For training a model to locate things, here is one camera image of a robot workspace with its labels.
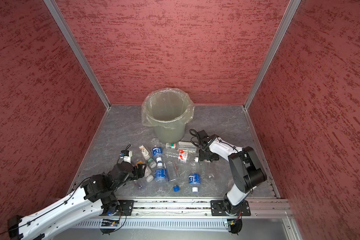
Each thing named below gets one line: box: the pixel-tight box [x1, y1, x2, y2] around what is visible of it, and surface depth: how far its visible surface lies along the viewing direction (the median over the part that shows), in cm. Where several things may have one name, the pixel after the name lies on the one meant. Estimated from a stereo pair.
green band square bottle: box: [165, 141, 197, 150], surface depth 97 cm
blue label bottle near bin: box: [151, 138, 163, 163], surface depth 91 cm
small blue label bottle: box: [188, 174, 201, 193], surface depth 80 cm
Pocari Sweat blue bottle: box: [154, 157, 169, 193], surface depth 82 cm
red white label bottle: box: [165, 149, 199, 164], surface depth 89 cm
